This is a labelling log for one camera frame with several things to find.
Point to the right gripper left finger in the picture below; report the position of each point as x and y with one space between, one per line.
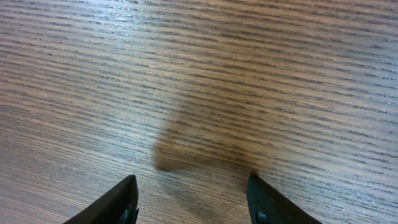
116 206

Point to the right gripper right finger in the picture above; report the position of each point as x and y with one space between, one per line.
268 206

